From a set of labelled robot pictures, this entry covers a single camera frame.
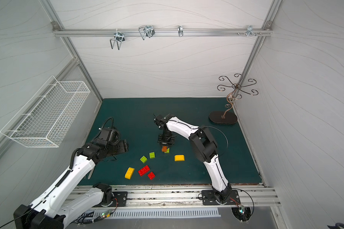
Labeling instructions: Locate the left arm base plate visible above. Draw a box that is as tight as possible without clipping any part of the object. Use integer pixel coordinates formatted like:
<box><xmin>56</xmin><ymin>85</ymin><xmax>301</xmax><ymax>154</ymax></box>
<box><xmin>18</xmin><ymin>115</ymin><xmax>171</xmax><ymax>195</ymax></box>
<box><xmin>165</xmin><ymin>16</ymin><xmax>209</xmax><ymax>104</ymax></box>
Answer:
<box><xmin>100</xmin><ymin>191</ymin><xmax>128</xmax><ymax>207</ymax></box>

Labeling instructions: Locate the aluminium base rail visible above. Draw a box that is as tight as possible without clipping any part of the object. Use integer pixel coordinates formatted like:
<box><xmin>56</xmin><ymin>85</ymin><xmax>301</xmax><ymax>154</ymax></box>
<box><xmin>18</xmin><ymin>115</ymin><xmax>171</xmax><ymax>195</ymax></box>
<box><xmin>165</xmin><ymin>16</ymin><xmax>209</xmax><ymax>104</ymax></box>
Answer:
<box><xmin>66</xmin><ymin>184</ymin><xmax>281</xmax><ymax>211</ymax></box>

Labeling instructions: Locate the yellow lego brick left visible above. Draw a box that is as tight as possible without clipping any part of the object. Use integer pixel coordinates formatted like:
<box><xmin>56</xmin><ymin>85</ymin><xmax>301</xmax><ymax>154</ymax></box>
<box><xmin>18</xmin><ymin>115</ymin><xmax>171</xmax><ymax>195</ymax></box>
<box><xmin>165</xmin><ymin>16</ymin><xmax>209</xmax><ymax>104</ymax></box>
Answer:
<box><xmin>124</xmin><ymin>167</ymin><xmax>135</xmax><ymax>180</ymax></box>

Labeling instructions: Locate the metal clip hook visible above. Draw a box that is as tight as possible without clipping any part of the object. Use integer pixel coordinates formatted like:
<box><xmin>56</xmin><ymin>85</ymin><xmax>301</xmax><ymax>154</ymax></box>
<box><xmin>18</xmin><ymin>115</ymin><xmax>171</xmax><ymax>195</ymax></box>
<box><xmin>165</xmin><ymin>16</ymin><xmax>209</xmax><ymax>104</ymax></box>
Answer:
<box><xmin>237</xmin><ymin>25</ymin><xmax>262</xmax><ymax>37</ymax></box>
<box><xmin>177</xmin><ymin>25</ymin><xmax>183</xmax><ymax>37</ymax></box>
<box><xmin>110</xmin><ymin>32</ymin><xmax>125</xmax><ymax>50</ymax></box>
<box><xmin>138</xmin><ymin>25</ymin><xmax>155</xmax><ymax>40</ymax></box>

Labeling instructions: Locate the red small lego brick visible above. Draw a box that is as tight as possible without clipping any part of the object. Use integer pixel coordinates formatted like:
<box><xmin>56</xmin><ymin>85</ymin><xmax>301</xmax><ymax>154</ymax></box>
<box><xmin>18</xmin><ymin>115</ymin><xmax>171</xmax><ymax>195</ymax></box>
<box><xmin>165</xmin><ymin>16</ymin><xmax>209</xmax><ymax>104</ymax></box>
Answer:
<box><xmin>148</xmin><ymin>172</ymin><xmax>155</xmax><ymax>180</ymax></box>

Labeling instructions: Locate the red long lego brick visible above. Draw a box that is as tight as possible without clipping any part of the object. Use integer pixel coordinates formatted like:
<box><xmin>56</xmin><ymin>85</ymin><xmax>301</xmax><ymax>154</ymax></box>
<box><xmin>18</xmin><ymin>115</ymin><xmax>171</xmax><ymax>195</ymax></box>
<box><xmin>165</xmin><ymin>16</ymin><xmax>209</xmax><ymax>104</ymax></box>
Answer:
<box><xmin>138</xmin><ymin>165</ymin><xmax>150</xmax><ymax>177</ymax></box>

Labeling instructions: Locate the left metal clip hook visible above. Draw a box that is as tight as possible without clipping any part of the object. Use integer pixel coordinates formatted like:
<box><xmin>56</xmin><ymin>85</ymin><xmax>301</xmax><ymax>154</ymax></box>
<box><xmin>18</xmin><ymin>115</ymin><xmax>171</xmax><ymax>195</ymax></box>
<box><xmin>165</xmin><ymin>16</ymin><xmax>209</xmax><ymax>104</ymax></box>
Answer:
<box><xmin>110</xmin><ymin>32</ymin><xmax>125</xmax><ymax>50</ymax></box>

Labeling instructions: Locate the black metal hook stand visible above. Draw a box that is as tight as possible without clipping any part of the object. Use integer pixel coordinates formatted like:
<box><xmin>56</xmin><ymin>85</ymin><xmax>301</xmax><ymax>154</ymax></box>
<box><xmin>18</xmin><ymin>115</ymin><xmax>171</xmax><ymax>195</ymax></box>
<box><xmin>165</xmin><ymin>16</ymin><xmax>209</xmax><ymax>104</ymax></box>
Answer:
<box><xmin>209</xmin><ymin>75</ymin><xmax>259</xmax><ymax>125</ymax></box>

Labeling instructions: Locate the horizontal aluminium rail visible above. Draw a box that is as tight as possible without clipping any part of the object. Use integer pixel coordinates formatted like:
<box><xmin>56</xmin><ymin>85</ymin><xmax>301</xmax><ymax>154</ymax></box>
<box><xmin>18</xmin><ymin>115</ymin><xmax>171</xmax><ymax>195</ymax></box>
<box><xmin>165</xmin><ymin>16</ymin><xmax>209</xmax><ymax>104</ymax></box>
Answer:
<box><xmin>53</xmin><ymin>27</ymin><xmax>273</xmax><ymax>38</ymax></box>

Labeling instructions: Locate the white wire basket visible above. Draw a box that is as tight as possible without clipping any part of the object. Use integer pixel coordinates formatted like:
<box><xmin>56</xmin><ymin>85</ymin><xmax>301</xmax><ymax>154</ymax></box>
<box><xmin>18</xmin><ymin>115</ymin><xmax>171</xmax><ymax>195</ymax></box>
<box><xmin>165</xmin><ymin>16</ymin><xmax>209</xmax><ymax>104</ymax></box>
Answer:
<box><xmin>0</xmin><ymin>76</ymin><xmax>90</xmax><ymax>148</ymax></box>

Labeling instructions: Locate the right metal clip hook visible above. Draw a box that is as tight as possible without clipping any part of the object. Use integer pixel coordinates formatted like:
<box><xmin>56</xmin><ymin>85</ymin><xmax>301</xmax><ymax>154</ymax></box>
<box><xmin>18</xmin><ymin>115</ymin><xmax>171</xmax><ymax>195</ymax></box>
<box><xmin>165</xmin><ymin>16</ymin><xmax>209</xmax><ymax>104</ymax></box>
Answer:
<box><xmin>237</xmin><ymin>25</ymin><xmax>262</xmax><ymax>37</ymax></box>

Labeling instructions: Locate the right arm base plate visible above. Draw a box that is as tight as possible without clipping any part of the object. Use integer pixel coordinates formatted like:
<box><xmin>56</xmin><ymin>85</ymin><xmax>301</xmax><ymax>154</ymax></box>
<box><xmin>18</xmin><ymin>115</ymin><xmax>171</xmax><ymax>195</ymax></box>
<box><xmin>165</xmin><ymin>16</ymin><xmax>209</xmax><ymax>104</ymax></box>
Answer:
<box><xmin>198</xmin><ymin>190</ymin><xmax>241</xmax><ymax>206</ymax></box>

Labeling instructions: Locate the yellow curved lego brick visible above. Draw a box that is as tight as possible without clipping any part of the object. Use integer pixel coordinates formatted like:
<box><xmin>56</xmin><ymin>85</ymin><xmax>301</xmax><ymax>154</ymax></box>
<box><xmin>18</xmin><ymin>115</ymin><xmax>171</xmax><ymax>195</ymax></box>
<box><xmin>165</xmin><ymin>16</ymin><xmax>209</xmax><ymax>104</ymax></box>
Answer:
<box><xmin>174</xmin><ymin>155</ymin><xmax>185</xmax><ymax>162</ymax></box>

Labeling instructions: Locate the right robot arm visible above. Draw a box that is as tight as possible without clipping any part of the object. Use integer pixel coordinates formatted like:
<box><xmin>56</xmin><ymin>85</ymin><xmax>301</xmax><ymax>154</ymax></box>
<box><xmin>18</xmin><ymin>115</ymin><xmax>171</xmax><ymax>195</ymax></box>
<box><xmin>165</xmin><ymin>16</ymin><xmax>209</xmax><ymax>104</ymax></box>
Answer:
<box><xmin>154</xmin><ymin>114</ymin><xmax>232</xmax><ymax>205</ymax></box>

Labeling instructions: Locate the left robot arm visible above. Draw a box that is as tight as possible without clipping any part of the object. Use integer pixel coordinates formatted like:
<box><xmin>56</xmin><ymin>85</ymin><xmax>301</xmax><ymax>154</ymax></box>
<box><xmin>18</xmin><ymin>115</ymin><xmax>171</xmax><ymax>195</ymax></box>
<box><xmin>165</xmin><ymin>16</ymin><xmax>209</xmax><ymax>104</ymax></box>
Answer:
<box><xmin>13</xmin><ymin>117</ymin><xmax>129</xmax><ymax>229</ymax></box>

